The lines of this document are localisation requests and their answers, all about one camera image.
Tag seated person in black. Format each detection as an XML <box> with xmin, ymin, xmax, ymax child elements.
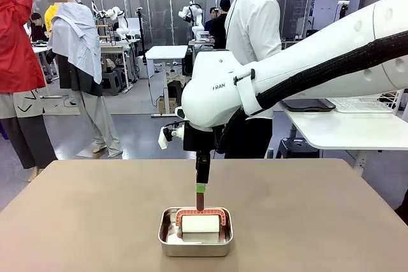
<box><xmin>30</xmin><ymin>12</ymin><xmax>51</xmax><ymax>43</ymax></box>

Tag pink lint roller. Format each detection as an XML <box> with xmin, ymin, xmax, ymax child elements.
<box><xmin>175</xmin><ymin>190</ymin><xmax>231</xmax><ymax>234</ymax></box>

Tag stainless steel rectangular container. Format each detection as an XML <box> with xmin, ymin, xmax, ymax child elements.
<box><xmin>158</xmin><ymin>207</ymin><xmax>234</xmax><ymax>257</ymax></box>

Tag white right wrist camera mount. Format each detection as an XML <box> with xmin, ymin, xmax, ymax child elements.
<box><xmin>158</xmin><ymin>121</ymin><xmax>186</xmax><ymax>150</ymax></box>

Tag white standing desk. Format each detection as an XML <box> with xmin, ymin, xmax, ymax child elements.
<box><xmin>145</xmin><ymin>45</ymin><xmax>189</xmax><ymax>117</ymax></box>

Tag person in black cap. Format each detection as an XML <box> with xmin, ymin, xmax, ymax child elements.
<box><xmin>217</xmin><ymin>0</ymin><xmax>237</xmax><ymax>50</ymax></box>

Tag dark brown serving tray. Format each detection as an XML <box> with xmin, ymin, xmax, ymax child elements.
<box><xmin>282</xmin><ymin>98</ymin><xmax>337</xmax><ymax>113</ymax></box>

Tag grey plastic stool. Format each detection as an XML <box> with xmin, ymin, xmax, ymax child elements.
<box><xmin>101</xmin><ymin>71</ymin><xmax>126</xmax><ymax>96</ymax></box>

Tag cardboard box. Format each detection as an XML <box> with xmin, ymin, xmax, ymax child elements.
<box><xmin>157</xmin><ymin>96</ymin><xmax>177</xmax><ymax>115</ymax></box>

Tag black stool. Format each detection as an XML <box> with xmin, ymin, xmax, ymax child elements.
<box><xmin>275</xmin><ymin>137</ymin><xmax>320</xmax><ymax>160</ymax></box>

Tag person in white shirt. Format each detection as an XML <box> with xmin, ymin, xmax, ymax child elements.
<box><xmin>224</xmin><ymin>0</ymin><xmax>296</xmax><ymax>160</ymax></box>

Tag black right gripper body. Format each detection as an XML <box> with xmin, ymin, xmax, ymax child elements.
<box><xmin>184</xmin><ymin>124</ymin><xmax>215</xmax><ymax>175</ymax></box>

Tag person in yellow jacket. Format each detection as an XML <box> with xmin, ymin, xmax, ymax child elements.
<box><xmin>44</xmin><ymin>4</ymin><xmax>61</xmax><ymax>36</ymax></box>

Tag black braided cable sleeve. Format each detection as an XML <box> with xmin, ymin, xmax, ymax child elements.
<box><xmin>218</xmin><ymin>31</ymin><xmax>408</xmax><ymax>155</ymax></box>

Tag white side table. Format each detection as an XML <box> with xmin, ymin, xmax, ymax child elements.
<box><xmin>282</xmin><ymin>93</ymin><xmax>408</xmax><ymax>171</ymax></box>

